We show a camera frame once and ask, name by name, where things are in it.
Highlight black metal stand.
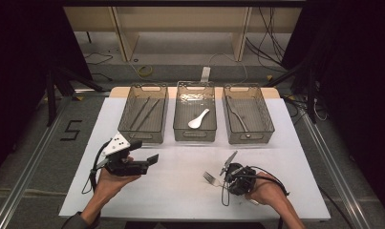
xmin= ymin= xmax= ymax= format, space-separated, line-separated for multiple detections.
xmin=265 ymin=60 xmax=319 ymax=124
xmin=45 ymin=65 xmax=107 ymax=127

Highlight yellow cable coil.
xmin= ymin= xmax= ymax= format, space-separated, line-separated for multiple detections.
xmin=137 ymin=65 xmax=155 ymax=78

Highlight white power strip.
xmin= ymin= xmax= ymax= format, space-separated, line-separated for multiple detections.
xmin=200 ymin=66 xmax=212 ymax=84

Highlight hand-held gripper cable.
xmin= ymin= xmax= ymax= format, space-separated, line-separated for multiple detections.
xmin=221 ymin=165 xmax=291 ymax=229
xmin=81 ymin=142 xmax=111 ymax=196

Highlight white table board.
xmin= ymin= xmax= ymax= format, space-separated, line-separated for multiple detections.
xmin=58 ymin=96 xmax=332 ymax=222

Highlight smoky clear plastic basket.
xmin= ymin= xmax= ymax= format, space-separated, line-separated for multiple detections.
xmin=173 ymin=80 xmax=218 ymax=143
xmin=222 ymin=83 xmax=276 ymax=145
xmin=118 ymin=83 xmax=169 ymax=144

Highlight left hand-held gripper cable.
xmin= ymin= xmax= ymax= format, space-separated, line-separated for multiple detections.
xmin=81 ymin=142 xmax=111 ymax=196

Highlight tangled cables beside table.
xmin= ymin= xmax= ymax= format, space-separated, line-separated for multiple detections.
xmin=283 ymin=94 xmax=329 ymax=126

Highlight aluminium floor rail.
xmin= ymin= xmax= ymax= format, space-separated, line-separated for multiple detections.
xmin=294 ymin=104 xmax=373 ymax=229
xmin=0 ymin=94 xmax=74 ymax=229

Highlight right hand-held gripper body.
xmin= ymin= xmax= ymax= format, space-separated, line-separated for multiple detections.
xmin=219 ymin=150 xmax=257 ymax=197

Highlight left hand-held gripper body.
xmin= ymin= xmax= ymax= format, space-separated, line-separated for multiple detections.
xmin=95 ymin=132 xmax=150 ymax=177

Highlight white cable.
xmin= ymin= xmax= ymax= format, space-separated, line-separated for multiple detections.
xmin=208 ymin=52 xmax=249 ymax=86

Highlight thin black floor cable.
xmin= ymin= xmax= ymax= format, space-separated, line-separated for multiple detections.
xmin=83 ymin=52 xmax=115 ymax=82

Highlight metal fork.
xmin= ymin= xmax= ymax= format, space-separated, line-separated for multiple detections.
xmin=203 ymin=171 xmax=260 ymax=206

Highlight right hand-held gripper cable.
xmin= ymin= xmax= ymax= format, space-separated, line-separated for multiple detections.
xmin=221 ymin=165 xmax=291 ymax=229

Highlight light wooden shelf unit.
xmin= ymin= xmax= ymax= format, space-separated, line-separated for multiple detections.
xmin=63 ymin=6 xmax=303 ymax=63

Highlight person's left hand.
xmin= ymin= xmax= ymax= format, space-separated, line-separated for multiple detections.
xmin=92 ymin=169 xmax=142 ymax=205

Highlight white spoon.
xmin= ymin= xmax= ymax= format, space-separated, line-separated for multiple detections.
xmin=187 ymin=108 xmax=211 ymax=130

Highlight black cable bundle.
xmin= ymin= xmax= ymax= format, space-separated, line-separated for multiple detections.
xmin=245 ymin=7 xmax=289 ymax=73

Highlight person's right hand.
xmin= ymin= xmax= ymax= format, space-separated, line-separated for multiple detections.
xmin=245 ymin=171 xmax=289 ymax=207

